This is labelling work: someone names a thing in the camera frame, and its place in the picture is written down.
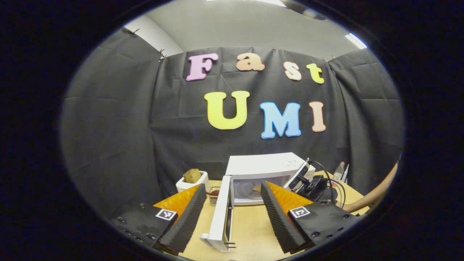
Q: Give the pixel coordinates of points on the small clear jar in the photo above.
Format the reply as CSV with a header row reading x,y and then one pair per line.
x,y
214,196

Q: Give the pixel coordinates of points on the white board edge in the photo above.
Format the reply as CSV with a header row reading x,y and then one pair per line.
x,y
346,174

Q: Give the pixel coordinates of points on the clear plastic water bottle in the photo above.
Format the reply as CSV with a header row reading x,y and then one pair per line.
x,y
339,173

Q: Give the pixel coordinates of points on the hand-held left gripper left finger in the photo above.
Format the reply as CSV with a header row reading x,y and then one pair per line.
x,y
185,223

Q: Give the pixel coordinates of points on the white toaster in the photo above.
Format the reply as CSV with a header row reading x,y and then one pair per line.
x,y
183,187

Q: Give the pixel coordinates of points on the long ceiling light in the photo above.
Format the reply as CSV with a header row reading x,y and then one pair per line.
x,y
253,1

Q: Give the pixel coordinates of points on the white microwave oven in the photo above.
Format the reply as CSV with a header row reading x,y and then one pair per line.
x,y
261,166

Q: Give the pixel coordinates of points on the small ceiling light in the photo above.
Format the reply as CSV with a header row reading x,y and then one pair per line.
x,y
356,41

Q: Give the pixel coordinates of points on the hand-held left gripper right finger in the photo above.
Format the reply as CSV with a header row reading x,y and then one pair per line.
x,y
279,223

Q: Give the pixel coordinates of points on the brown bread slice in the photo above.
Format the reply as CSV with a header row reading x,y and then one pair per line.
x,y
192,175

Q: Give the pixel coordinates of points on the black backdrop cloth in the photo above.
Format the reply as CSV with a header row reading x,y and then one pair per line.
x,y
145,127

